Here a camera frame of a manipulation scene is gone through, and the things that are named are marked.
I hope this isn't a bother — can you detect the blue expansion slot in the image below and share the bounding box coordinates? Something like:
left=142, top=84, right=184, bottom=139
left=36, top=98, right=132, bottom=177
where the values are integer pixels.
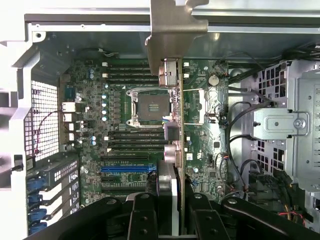
left=99, top=163, right=158, bottom=174

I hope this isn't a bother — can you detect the green motherboard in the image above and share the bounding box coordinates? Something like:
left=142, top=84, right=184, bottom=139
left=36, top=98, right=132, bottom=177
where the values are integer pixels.
left=58, top=57, right=230, bottom=201

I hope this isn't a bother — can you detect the CPU socket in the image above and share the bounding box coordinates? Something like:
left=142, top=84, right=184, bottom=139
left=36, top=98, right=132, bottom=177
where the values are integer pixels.
left=125, top=86, right=174, bottom=129

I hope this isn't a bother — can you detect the round coin battery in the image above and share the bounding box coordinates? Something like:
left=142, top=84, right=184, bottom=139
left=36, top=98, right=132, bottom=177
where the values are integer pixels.
left=207, top=73, right=221, bottom=88

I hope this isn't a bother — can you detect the metal disk bay cage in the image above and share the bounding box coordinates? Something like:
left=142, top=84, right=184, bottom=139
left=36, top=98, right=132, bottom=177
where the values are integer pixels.
left=251, top=58, right=320, bottom=194

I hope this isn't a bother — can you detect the open black PC case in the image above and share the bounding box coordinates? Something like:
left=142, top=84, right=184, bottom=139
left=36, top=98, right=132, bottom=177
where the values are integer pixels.
left=0, top=0, right=320, bottom=240

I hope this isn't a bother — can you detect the black wire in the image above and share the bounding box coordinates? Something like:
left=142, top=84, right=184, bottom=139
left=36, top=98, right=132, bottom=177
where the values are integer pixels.
left=225, top=99, right=259, bottom=173

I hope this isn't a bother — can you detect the thin red wire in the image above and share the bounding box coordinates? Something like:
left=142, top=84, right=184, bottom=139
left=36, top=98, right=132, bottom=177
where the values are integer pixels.
left=34, top=109, right=64, bottom=154

